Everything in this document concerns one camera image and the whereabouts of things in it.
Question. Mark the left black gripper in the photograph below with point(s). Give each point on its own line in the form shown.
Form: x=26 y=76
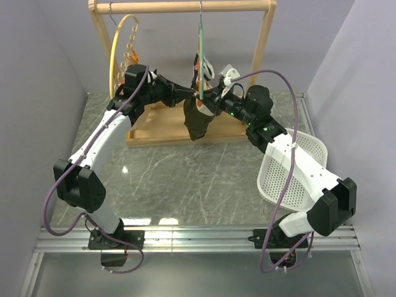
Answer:
x=173 y=94

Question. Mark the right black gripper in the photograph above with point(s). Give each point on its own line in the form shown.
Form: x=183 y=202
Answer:
x=215 y=100

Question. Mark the olive green underwear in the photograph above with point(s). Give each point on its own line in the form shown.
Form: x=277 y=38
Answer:
x=195 y=122

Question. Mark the green wire hanger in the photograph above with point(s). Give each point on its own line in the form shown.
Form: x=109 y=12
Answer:
x=201 y=55

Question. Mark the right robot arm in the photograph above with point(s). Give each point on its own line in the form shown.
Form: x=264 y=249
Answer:
x=334 y=198

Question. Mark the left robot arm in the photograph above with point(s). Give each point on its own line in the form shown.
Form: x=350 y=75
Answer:
x=77 y=181

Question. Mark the orange clip on yellow hanger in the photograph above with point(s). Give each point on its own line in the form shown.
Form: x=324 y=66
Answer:
x=133 y=55

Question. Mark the beige underwear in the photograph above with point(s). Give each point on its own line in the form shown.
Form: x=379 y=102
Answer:
x=126 y=63

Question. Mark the yellow plastic hanger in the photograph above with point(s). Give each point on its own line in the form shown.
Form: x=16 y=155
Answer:
x=114 y=67

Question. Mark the wooden clothes rack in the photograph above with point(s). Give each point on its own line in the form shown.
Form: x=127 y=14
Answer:
x=162 y=125

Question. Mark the white perforated plastic basket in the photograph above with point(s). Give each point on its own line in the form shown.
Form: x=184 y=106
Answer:
x=272 y=176

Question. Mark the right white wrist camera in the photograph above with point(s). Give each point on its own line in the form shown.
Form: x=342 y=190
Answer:
x=226 y=76

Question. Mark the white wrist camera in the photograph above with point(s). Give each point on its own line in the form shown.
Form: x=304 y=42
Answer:
x=226 y=76
x=152 y=75

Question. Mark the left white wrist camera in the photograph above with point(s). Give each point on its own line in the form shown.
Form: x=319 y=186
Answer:
x=152 y=75

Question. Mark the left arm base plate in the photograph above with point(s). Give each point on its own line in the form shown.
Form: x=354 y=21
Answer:
x=122 y=240

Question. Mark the aluminium mounting rail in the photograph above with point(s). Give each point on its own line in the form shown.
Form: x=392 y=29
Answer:
x=197 y=261

